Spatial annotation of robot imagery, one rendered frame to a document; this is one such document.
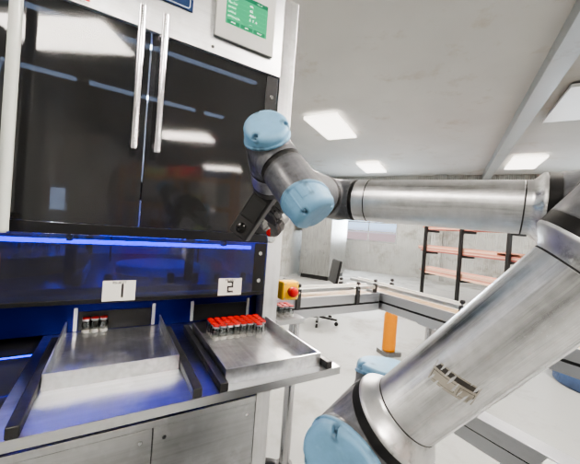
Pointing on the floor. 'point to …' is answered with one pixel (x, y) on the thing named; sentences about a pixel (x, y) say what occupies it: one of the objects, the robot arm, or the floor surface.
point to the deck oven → (322, 248)
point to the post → (267, 305)
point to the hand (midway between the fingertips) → (268, 232)
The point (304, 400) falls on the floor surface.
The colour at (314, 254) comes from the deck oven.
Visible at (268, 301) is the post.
